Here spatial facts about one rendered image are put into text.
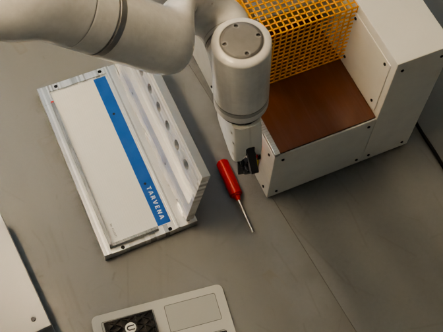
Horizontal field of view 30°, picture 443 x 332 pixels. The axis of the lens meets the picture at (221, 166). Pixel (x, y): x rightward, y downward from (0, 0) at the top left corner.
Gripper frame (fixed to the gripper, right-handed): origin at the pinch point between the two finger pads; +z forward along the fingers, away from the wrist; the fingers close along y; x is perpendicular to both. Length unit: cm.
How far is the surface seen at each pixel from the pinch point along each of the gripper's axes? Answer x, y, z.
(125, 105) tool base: -16, -37, 36
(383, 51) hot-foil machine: 32.3, -14.3, 4.5
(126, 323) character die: -27.3, 12.3, 35.2
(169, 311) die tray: -18.6, 12.0, 36.8
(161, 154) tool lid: -11.3, -19.4, 30.4
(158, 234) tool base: -16.5, -4.3, 35.9
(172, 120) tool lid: -8.0, -19.6, 17.9
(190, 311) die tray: -14.6, 13.1, 37.0
